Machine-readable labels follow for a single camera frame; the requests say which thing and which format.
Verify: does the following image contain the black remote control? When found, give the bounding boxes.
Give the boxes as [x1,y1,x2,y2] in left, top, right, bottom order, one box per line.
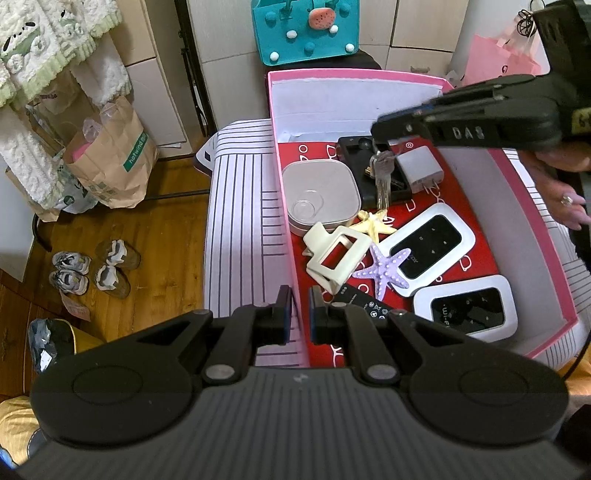
[332,284,392,321]

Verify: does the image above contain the purple starfish hair clip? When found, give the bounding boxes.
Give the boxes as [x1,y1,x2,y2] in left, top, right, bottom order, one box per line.
[352,244,412,301]

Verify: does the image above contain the cream hair claw clip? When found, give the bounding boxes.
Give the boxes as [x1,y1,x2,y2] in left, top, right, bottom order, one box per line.
[304,222,373,294]

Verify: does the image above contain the yellow starfish hair clip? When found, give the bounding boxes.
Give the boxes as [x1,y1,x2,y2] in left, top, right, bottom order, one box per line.
[349,209,397,244]

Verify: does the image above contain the white power adapter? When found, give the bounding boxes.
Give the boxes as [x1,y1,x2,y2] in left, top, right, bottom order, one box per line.
[398,146,445,194]

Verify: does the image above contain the pink cardboard box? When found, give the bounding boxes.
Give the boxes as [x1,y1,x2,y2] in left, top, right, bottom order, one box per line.
[267,69,587,369]

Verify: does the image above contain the pinkish rounded square case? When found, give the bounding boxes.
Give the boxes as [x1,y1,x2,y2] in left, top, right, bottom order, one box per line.
[283,159,362,237]

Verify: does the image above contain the white wifi router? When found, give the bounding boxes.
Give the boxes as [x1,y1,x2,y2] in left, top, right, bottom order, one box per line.
[378,203,476,298]
[413,275,518,343]

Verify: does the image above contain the silver keys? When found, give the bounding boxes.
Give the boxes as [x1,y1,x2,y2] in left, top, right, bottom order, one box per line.
[370,150,396,210]

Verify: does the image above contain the black phone case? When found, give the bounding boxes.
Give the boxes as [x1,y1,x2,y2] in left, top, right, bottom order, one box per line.
[337,136,413,210]

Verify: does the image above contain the person right hand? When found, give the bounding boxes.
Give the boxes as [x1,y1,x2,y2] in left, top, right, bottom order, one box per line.
[518,143,590,231]

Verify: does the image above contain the pink paper shopping bag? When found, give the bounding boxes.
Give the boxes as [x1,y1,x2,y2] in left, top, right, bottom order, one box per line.
[462,24,542,86]

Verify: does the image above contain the striped tablecloth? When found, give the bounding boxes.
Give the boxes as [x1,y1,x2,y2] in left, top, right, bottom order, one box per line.
[202,118,311,368]

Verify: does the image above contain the beige wardrobe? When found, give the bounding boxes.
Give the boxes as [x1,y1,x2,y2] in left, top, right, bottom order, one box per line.
[111,1,468,153]

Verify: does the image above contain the slipper pair right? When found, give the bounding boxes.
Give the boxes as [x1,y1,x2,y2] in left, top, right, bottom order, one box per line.
[92,239,141,299]

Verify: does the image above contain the slipper pair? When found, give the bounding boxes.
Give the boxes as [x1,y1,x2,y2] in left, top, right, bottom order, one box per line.
[92,239,141,299]
[48,251,91,296]

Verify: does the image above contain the black suitcase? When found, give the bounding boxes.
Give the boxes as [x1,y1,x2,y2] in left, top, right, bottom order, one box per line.
[294,50,382,70]

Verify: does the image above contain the slipper pair left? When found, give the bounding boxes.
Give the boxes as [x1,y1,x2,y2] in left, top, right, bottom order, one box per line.
[48,251,91,296]

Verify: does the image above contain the brown paper bag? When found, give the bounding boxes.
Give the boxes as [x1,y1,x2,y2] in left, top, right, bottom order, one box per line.
[63,97,158,209]

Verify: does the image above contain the teal felt handbag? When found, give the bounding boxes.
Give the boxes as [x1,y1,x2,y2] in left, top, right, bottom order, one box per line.
[250,0,360,67]

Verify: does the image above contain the black clothes rack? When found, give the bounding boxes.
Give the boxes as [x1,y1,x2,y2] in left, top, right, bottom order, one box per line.
[174,0,217,137]

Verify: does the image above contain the white knit cardigan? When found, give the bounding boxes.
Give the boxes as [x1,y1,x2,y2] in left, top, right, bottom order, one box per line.
[1,1,132,209]

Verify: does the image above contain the black hair ties on hook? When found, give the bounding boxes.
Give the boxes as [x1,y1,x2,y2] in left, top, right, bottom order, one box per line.
[516,8,539,38]

